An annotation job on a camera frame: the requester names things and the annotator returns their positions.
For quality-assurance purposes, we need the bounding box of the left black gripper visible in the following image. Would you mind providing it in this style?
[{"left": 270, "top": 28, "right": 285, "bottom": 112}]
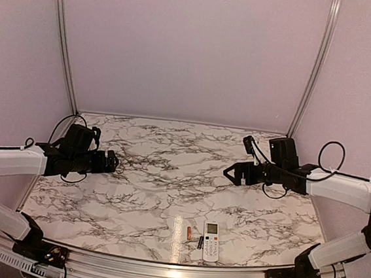
[{"left": 69, "top": 145, "right": 120, "bottom": 177}]

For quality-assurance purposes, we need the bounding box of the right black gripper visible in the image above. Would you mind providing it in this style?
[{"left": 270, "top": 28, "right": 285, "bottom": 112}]
[{"left": 222, "top": 158, "right": 285, "bottom": 190}]

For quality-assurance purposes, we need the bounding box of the orange AAA battery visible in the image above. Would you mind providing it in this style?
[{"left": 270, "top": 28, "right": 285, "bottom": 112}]
[{"left": 186, "top": 226, "right": 192, "bottom": 240}]

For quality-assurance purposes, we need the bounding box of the white remote control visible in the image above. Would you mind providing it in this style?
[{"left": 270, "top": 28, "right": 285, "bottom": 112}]
[{"left": 202, "top": 222, "right": 219, "bottom": 263}]

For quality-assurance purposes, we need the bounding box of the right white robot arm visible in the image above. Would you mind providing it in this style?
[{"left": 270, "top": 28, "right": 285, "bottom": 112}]
[{"left": 223, "top": 136, "right": 371, "bottom": 278}]

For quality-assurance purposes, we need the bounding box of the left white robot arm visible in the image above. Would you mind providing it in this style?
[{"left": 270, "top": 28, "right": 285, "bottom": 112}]
[{"left": 0, "top": 124, "right": 119, "bottom": 260}]

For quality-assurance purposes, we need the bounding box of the dark blue AAA battery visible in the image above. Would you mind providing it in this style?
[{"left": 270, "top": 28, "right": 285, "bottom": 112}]
[{"left": 197, "top": 236, "right": 203, "bottom": 249}]

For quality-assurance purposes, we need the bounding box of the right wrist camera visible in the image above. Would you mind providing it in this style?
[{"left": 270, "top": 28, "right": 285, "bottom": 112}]
[{"left": 243, "top": 135, "right": 255, "bottom": 155}]

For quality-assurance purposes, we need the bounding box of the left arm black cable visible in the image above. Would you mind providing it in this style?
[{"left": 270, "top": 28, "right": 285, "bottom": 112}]
[{"left": 20, "top": 109, "right": 93, "bottom": 184}]

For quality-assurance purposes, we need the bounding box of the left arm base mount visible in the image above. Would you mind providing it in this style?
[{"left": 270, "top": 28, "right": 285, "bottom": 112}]
[{"left": 12, "top": 215, "right": 69, "bottom": 269}]

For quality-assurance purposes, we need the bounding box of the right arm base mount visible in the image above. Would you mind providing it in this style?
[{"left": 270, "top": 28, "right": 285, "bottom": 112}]
[{"left": 265, "top": 251, "right": 321, "bottom": 278}]

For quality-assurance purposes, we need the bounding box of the left aluminium frame post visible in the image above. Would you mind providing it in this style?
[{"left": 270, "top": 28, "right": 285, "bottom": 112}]
[{"left": 55, "top": 0, "right": 79, "bottom": 114}]

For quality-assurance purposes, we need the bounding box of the aluminium frame post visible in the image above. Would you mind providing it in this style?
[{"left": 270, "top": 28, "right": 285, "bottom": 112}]
[
  {"left": 55, "top": 0, "right": 79, "bottom": 114},
  {"left": 287, "top": 0, "right": 342, "bottom": 137}
]

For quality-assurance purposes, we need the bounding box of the right aluminium frame post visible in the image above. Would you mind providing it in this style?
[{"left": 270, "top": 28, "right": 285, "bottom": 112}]
[{"left": 287, "top": 0, "right": 342, "bottom": 137}]

